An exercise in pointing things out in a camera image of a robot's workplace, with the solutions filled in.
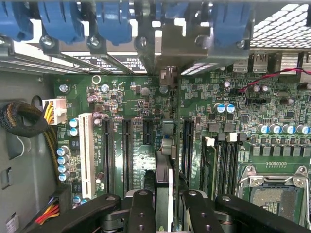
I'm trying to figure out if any white power connector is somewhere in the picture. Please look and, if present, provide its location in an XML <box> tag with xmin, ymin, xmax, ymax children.
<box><xmin>41</xmin><ymin>98</ymin><xmax>68</xmax><ymax>126</ymax></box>

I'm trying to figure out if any red and black wire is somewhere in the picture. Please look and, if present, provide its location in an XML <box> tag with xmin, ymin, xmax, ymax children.
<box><xmin>237</xmin><ymin>67</ymin><xmax>311</xmax><ymax>95</ymax></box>

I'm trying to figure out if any white expansion slot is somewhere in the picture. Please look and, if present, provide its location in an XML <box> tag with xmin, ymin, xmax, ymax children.
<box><xmin>78</xmin><ymin>112</ymin><xmax>97</xmax><ymax>200</ymax></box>

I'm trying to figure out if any red yellow wire bundle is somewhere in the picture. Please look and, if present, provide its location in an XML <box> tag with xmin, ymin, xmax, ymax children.
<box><xmin>34</xmin><ymin>196</ymin><xmax>61</xmax><ymax>226</ymax></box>

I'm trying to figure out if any short black expansion slot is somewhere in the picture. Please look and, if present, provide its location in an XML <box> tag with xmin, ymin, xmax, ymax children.
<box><xmin>142</xmin><ymin>119</ymin><xmax>154</xmax><ymax>146</ymax></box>

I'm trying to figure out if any open grey pc case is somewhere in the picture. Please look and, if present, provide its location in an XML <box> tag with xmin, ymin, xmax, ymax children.
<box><xmin>0</xmin><ymin>0</ymin><xmax>311</xmax><ymax>233</ymax></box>

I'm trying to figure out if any green motherboard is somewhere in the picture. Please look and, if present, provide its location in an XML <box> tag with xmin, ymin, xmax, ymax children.
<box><xmin>52</xmin><ymin>71</ymin><xmax>311</xmax><ymax>219</ymax></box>

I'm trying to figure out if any long black expansion slot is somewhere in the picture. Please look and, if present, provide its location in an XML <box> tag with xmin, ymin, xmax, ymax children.
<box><xmin>101</xmin><ymin>117</ymin><xmax>115</xmax><ymax>195</ymax></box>
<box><xmin>121</xmin><ymin>117</ymin><xmax>135</xmax><ymax>195</ymax></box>

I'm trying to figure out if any cpu socket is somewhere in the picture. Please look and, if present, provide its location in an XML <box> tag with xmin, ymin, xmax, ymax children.
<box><xmin>237</xmin><ymin>164</ymin><xmax>311</xmax><ymax>230</ymax></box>

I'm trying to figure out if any black braided cable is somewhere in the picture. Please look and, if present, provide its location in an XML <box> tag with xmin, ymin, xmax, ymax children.
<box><xmin>0</xmin><ymin>101</ymin><xmax>61</xmax><ymax>187</ymax></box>

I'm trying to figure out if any installed ram stick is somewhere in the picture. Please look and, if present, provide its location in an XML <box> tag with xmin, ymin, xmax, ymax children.
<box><xmin>201</xmin><ymin>136</ymin><xmax>219</xmax><ymax>201</ymax></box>

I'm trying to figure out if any black ram slot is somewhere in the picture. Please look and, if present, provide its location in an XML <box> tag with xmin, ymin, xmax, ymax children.
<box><xmin>217</xmin><ymin>139</ymin><xmax>230</xmax><ymax>197</ymax></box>
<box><xmin>227</xmin><ymin>133</ymin><xmax>241</xmax><ymax>195</ymax></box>

